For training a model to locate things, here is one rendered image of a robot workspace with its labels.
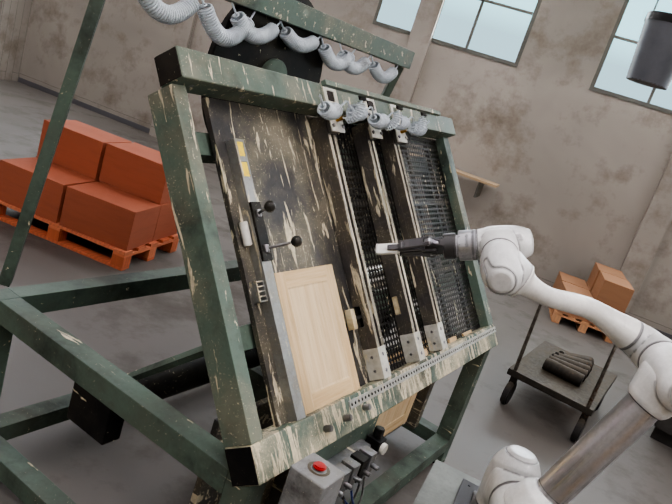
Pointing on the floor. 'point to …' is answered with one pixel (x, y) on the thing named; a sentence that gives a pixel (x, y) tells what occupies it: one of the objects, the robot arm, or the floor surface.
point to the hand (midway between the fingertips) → (387, 248)
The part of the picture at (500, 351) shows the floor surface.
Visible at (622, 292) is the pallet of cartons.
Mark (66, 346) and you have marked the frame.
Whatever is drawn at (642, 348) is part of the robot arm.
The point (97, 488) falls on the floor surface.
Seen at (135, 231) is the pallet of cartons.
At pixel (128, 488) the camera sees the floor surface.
